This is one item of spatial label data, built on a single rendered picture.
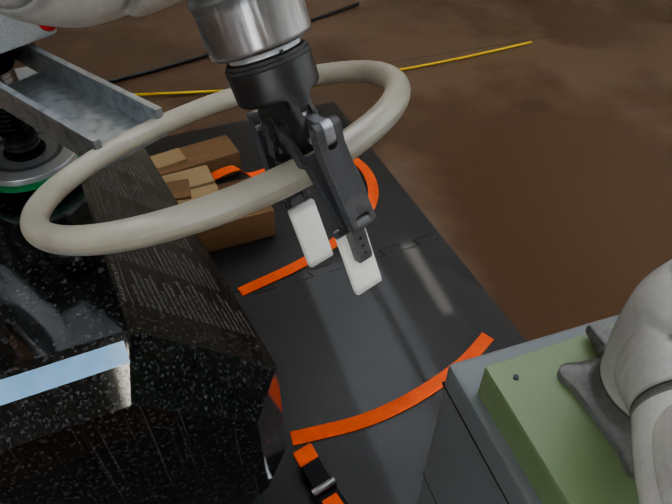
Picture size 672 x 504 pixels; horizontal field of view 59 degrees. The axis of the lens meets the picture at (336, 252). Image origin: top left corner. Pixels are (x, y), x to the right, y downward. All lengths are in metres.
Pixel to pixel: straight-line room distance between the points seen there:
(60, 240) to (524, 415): 0.64
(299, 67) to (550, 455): 0.61
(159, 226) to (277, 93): 0.16
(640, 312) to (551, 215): 1.89
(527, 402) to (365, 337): 1.17
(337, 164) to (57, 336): 0.70
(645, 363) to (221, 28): 0.56
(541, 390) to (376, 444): 0.95
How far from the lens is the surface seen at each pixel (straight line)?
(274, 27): 0.48
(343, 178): 0.49
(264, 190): 0.53
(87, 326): 1.07
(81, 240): 0.60
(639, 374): 0.76
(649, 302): 0.76
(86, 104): 1.11
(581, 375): 0.93
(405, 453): 1.80
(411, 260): 2.28
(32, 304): 1.14
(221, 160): 2.65
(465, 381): 1.00
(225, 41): 0.49
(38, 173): 1.34
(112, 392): 1.05
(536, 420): 0.90
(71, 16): 0.33
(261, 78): 0.49
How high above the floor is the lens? 1.61
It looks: 44 degrees down
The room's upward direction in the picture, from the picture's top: straight up
